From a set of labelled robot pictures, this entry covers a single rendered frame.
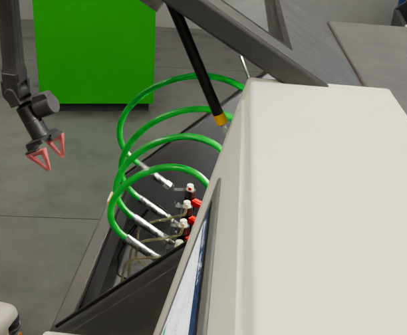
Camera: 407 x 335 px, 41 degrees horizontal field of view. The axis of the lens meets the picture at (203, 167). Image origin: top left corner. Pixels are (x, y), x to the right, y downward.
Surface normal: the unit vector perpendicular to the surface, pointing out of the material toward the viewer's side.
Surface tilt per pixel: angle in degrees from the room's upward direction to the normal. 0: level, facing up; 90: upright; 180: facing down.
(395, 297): 0
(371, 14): 90
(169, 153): 90
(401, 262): 0
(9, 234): 0
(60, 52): 90
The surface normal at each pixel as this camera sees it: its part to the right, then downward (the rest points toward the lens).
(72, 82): 0.17, 0.47
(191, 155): -0.07, 0.46
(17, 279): 0.07, -0.89
